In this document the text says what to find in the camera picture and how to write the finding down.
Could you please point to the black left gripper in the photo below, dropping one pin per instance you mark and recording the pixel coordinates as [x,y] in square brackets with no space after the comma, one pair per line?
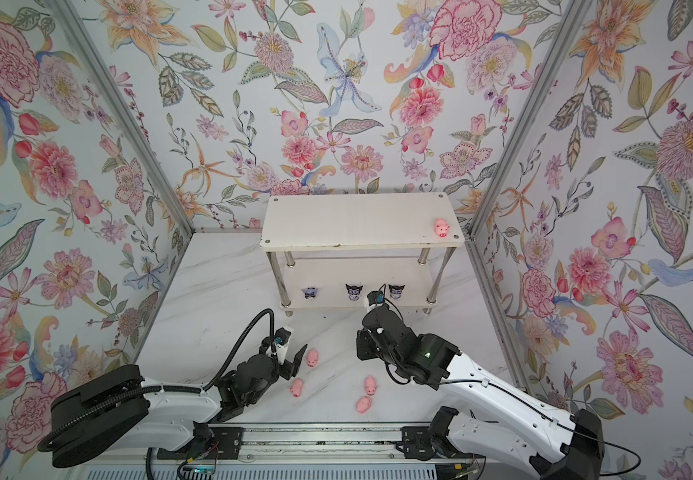
[283,364]

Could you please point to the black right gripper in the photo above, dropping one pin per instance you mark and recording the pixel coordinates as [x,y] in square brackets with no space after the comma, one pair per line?
[367,341]

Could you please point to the pink pig toy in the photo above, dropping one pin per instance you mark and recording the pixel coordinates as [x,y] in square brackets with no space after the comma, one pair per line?
[370,386]
[441,228]
[312,358]
[363,405]
[297,388]

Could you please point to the black purple figurine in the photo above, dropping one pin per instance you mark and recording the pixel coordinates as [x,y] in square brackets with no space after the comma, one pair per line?
[354,292]
[310,293]
[395,291]

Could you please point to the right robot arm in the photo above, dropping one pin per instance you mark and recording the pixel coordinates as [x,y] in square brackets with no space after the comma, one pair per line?
[520,420]

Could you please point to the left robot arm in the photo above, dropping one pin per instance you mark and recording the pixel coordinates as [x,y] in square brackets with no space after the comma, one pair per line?
[123,409]

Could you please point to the white two-tier shelf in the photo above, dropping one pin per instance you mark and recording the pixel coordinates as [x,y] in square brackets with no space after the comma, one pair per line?
[371,240]

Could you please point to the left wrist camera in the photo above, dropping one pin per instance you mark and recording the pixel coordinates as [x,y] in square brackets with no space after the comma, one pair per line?
[280,343]

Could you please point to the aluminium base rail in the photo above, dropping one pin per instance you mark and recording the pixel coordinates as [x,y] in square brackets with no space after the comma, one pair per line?
[329,440]

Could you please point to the aluminium corner post right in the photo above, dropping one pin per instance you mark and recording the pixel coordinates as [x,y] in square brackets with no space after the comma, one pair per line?
[570,23]

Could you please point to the aluminium corner post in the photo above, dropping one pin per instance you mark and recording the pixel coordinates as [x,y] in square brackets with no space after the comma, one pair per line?
[570,23]
[88,54]

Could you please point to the aluminium corner post left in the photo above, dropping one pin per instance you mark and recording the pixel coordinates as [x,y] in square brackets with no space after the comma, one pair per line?
[88,54]

